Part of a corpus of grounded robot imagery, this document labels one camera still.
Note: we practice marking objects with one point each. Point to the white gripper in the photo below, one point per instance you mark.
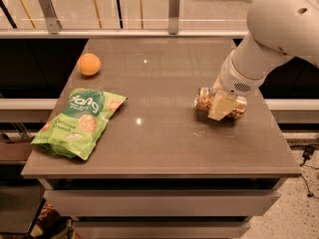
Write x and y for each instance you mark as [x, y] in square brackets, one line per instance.
[236, 80]

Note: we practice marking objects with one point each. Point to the orange LaCroix soda can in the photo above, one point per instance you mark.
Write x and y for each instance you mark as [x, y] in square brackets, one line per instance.
[202, 103]

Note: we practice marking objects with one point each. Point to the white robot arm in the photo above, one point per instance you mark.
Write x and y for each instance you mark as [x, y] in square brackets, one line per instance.
[278, 30]

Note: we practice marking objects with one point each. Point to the orange fruit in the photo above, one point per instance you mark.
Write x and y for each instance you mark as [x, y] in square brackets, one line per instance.
[89, 64]

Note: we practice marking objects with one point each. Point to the green snack bag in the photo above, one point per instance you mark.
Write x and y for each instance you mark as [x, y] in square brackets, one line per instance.
[76, 130]

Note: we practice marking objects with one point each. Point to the glass railing panel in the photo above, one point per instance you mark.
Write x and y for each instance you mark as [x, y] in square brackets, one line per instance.
[126, 14]

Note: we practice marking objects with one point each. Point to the lower grey drawer front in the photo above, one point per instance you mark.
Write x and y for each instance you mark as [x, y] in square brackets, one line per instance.
[161, 230]

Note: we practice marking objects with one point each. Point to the grey drawer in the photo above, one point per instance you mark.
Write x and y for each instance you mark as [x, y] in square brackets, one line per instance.
[161, 230]
[161, 203]

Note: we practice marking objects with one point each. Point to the upper grey drawer front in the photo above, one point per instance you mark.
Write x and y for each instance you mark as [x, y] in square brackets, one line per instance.
[161, 203]

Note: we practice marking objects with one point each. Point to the brown box at left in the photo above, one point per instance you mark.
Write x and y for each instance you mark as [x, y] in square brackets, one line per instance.
[14, 150]

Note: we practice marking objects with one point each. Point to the middle metal railing bracket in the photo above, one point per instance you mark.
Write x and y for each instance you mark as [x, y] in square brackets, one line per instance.
[173, 16]

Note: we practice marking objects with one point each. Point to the metal railing bracket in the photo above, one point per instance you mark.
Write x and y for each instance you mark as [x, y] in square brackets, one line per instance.
[173, 16]
[53, 24]

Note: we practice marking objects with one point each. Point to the left metal railing bracket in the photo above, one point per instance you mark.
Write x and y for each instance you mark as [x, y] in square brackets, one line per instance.
[53, 24]

